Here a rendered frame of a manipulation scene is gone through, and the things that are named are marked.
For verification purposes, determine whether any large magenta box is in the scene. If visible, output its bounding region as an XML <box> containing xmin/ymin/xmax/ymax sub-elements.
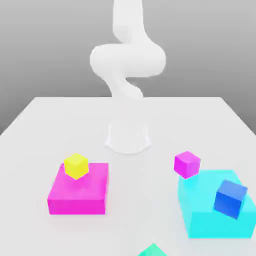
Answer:
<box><xmin>47</xmin><ymin>162</ymin><xmax>110</xmax><ymax>216</ymax></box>

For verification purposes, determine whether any large cyan box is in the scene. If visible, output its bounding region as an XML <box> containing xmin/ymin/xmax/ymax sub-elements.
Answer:
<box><xmin>177</xmin><ymin>169</ymin><xmax>256</xmax><ymax>239</ymax></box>

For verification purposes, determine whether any small blue cube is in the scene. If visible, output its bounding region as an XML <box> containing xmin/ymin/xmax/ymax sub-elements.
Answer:
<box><xmin>213</xmin><ymin>179</ymin><xmax>249</xmax><ymax>220</ymax></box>

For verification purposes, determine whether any small green cube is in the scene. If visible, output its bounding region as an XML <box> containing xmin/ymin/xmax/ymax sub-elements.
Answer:
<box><xmin>137</xmin><ymin>243</ymin><xmax>168</xmax><ymax>256</ymax></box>

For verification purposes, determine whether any small yellow cube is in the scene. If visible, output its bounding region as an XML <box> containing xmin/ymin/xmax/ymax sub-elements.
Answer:
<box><xmin>63</xmin><ymin>153</ymin><xmax>90</xmax><ymax>180</ymax></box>

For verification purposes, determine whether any small purple cube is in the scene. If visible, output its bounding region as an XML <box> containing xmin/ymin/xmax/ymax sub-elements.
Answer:
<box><xmin>173</xmin><ymin>150</ymin><xmax>202</xmax><ymax>180</ymax></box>

